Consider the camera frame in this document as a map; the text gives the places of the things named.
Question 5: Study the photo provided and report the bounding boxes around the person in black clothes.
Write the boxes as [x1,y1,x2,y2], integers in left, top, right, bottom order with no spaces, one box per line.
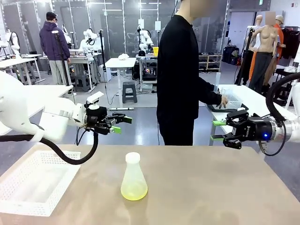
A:
[156,0,229,146]

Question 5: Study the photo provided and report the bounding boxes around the person in purple jacket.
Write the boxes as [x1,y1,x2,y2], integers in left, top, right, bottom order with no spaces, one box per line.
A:
[39,11,71,85]

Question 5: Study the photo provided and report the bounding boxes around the black light tripod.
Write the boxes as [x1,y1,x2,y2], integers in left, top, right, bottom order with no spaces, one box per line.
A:
[235,27,255,86]

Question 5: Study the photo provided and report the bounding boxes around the low shoe rack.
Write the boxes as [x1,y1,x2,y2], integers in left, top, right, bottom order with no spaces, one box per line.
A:
[198,53,222,72]

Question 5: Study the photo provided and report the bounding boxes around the white desk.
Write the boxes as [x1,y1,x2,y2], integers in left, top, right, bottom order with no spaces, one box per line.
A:
[0,53,43,85]

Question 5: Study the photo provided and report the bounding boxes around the person's right forearm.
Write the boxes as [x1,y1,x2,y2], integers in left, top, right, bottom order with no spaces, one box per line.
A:
[199,83,223,106]

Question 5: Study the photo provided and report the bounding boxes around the black flat tray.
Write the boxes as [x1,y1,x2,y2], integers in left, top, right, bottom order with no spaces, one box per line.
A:
[206,103,249,113]

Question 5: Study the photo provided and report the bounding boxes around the black arm hose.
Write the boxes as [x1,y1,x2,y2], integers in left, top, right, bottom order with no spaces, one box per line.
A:
[267,72,300,122]
[0,123,99,165]

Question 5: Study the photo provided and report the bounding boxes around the black bags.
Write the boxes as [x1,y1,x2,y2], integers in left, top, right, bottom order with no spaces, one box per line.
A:
[222,45,240,65]

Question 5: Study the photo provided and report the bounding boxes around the black hanging clothes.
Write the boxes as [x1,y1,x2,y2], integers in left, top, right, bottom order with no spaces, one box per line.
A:
[281,27,300,59]

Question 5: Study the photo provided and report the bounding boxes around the black right arm hose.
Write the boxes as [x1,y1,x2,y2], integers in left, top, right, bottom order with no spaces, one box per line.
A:
[267,72,300,122]

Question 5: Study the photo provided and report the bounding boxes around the mannequin in orange clothes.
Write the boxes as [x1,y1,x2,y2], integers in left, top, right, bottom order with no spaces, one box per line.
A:
[273,15,287,61]

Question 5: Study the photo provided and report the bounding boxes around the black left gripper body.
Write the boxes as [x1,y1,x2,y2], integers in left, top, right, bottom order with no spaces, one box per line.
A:
[86,106,111,129]

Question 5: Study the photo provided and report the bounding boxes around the white metal workbench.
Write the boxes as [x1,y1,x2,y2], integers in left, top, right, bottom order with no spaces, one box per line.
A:
[67,55,97,92]
[135,53,160,85]

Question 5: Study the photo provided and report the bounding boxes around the black left arm hose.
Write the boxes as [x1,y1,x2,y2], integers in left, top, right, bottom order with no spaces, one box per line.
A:
[0,123,99,165]

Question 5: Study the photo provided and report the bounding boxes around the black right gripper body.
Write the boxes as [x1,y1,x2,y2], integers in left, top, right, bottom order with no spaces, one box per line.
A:
[234,116,274,143]

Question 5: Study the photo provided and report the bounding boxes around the black camera tripod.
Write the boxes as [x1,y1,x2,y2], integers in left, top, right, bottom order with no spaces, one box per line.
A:
[52,30,71,86]

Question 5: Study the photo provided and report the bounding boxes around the black pole stand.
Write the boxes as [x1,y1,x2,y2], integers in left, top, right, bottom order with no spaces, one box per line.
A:
[98,29,107,71]

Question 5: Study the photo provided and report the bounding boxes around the white height-adjustable table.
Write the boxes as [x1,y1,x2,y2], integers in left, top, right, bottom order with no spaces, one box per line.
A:
[105,57,137,111]

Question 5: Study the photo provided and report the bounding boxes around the gray plastic stool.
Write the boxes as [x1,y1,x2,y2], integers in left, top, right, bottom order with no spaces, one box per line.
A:
[121,81,138,104]

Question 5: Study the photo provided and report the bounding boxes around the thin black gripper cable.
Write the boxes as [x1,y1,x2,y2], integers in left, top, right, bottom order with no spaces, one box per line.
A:
[76,127,89,146]
[259,121,285,157]

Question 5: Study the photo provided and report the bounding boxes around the dark gray stool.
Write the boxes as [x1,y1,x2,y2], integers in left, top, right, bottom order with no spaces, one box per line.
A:
[75,74,91,92]

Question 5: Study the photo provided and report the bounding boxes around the bare mannequin gray trousers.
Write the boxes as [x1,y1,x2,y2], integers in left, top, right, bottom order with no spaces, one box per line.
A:
[248,11,281,92]

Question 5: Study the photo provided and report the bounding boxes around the person's right hand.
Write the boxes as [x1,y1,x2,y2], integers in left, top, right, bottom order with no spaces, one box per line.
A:
[215,93,229,110]

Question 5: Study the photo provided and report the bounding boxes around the translucent plastic conical flask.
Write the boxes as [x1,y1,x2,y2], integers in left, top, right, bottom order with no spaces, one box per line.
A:
[120,159,149,201]

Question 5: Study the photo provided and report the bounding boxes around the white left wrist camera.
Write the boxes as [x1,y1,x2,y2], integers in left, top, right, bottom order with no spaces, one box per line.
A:
[85,91,105,111]

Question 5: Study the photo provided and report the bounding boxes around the white mannequin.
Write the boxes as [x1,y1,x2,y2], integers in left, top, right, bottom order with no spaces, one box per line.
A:
[254,15,264,47]

